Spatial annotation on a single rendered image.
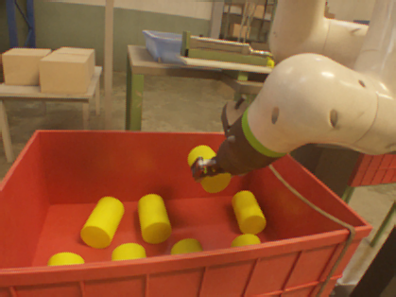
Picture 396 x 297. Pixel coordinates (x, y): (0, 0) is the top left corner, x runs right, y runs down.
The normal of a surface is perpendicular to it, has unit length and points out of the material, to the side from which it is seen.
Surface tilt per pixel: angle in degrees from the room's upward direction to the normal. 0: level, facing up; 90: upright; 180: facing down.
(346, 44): 85
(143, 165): 90
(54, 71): 90
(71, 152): 90
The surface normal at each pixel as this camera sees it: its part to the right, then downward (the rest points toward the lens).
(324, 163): 0.09, 0.44
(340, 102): 0.35, 0.27
